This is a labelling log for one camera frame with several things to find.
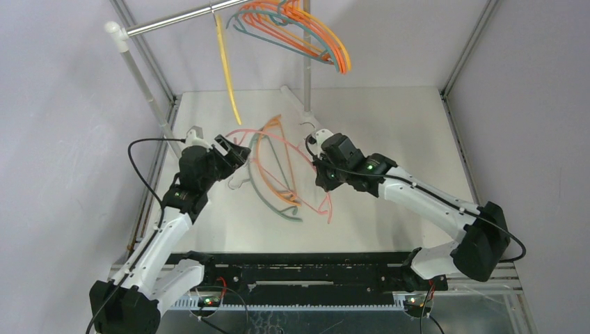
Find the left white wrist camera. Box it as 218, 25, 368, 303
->
184, 125, 212, 150

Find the yellow-orange plastic hanger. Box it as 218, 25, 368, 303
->
282, 1, 351, 74

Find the small circuit board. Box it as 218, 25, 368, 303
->
404, 297, 429, 308
197, 296, 222, 309

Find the teal plastic hanger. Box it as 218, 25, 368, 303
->
225, 2, 342, 72

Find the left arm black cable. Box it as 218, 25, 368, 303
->
85, 138, 188, 334

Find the left small circuit board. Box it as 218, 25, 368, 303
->
197, 296, 222, 309

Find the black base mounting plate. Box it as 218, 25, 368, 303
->
157, 250, 501, 306

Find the pink wire-hook hanger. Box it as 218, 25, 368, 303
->
227, 129, 333, 224

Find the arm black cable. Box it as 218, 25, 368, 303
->
85, 138, 188, 334
305, 134, 527, 264

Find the light orange wire-hook hanger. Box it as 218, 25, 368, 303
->
255, 114, 301, 207

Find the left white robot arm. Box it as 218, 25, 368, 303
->
86, 135, 251, 333

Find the right small circuit board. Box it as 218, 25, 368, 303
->
404, 297, 429, 308

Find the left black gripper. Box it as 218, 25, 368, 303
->
201, 136, 250, 191

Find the aluminium rail frame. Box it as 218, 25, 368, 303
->
99, 262, 524, 310

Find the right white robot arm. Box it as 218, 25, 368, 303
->
305, 129, 512, 291

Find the white clothes rack frame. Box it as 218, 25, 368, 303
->
105, 1, 340, 138

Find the grey-green wire-hook hanger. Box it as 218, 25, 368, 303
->
227, 138, 303, 223

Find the pale yellow wire-hook hanger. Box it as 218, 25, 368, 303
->
212, 9, 242, 125

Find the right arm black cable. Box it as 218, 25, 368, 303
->
305, 134, 527, 264

